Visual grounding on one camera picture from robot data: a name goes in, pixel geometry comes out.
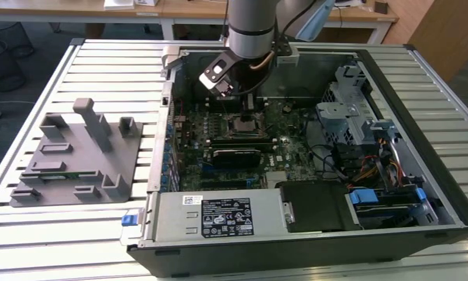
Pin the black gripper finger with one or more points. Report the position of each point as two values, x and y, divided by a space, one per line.
249 105

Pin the silver CPU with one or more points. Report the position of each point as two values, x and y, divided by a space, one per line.
242 127

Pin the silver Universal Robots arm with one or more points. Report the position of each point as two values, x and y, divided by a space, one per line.
250 29

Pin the CPU socket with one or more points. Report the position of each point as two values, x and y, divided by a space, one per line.
230 124

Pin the thin metal locking lever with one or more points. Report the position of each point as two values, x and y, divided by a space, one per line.
226 107

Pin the black RAM slot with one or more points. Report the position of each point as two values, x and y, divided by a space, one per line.
218 102
218 99
243 147
242 140
218 110
218 106

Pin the green motherboard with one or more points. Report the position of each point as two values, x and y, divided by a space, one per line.
297 146

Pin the small black graphics card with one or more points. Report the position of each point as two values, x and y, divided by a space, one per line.
238 159

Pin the silver metal drive cage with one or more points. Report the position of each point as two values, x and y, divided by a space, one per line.
335 117

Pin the small silver chipset heatsink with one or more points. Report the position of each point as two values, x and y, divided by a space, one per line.
277 177

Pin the black expansion slot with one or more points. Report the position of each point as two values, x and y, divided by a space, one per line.
226 183

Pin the small white box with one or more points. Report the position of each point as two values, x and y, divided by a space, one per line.
146 2

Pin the small dark box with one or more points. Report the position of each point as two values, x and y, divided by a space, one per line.
381 8

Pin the silver power supply unit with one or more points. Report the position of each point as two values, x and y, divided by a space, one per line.
171 216

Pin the hard disk in blue carrier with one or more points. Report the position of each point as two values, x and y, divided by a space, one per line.
365 196

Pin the grey plastic parts rack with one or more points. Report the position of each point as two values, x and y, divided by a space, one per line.
82 137

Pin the blue case latch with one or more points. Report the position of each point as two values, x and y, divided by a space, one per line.
129 221

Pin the black open PC case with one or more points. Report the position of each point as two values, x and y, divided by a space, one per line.
258 257

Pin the wooden cabinet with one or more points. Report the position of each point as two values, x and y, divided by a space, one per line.
445 35

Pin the green RAM stick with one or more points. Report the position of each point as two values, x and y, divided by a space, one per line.
59 176

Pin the black waste bin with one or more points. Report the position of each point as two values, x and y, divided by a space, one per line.
4 70

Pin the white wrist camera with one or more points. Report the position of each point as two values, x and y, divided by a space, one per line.
218 70

